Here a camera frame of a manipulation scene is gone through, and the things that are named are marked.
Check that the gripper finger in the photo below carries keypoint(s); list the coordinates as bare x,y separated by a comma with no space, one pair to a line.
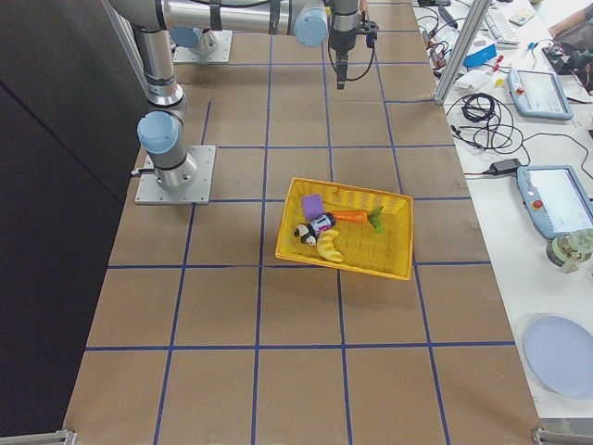
341,74

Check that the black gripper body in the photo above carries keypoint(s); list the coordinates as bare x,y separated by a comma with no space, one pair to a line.
341,38

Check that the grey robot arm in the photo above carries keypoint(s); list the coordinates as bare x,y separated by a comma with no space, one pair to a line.
338,24
146,40

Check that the blue box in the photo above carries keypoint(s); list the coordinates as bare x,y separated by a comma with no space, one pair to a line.
479,55

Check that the purple foam block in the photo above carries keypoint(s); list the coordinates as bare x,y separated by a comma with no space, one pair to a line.
312,206

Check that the orange toy carrot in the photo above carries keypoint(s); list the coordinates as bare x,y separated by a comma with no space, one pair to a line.
360,216

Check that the small dark can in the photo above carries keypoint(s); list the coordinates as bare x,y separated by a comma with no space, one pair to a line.
322,223

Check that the white keyboard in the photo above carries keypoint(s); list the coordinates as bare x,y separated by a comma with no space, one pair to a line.
500,29

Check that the yellow plastic basket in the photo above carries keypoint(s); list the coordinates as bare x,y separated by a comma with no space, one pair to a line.
387,254

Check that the toy penguin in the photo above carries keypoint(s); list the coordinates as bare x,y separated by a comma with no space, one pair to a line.
306,234

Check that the toy croissant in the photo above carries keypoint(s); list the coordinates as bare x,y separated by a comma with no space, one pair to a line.
325,246

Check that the black power adapter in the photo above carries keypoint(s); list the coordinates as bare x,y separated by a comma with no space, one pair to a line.
504,167

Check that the upper teach pendant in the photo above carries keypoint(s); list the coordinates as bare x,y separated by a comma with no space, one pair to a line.
538,95

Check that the teach pendant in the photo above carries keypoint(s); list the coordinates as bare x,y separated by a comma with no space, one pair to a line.
538,95
555,200

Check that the lower teach pendant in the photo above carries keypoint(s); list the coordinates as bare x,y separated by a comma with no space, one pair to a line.
555,200

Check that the glass jar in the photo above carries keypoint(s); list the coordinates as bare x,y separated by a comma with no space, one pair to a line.
570,250

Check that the light blue plate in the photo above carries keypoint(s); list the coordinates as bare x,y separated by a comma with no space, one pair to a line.
559,352

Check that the aluminium frame post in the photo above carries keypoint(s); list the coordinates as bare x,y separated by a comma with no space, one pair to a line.
469,29

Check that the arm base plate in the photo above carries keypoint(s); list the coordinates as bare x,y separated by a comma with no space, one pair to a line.
213,48
189,183

